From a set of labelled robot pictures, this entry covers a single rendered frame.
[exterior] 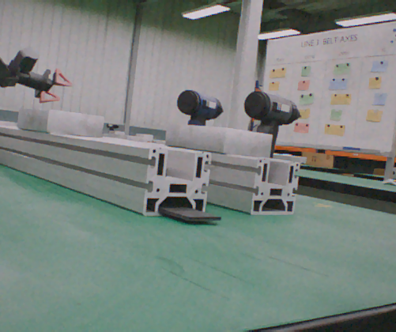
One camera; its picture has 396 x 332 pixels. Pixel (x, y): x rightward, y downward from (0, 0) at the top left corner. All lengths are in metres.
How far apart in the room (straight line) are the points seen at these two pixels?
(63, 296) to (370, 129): 3.60
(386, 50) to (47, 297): 3.69
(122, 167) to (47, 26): 12.40
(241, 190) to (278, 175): 0.07
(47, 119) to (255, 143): 0.36
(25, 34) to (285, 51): 9.13
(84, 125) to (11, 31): 11.87
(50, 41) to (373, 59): 10.13
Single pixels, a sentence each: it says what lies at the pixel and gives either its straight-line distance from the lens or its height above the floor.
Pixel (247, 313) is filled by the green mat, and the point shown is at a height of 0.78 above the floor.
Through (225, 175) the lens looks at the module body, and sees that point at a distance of 0.75.
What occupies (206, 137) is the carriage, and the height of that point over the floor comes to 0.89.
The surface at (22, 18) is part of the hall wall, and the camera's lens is 12.88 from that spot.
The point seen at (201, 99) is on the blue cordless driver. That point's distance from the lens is 1.13.
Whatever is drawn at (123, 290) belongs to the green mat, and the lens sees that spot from 0.31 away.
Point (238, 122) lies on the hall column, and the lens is 9.24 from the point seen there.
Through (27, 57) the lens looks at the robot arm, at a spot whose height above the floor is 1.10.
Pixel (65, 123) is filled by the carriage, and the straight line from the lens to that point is 0.88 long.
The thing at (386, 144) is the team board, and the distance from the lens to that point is 3.72.
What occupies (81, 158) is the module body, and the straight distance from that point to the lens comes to 0.74.
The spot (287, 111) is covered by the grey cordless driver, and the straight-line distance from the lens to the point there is 1.05.
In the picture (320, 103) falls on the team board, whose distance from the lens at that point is 4.16.
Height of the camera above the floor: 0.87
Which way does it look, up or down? 3 degrees down
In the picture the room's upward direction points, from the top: 7 degrees clockwise
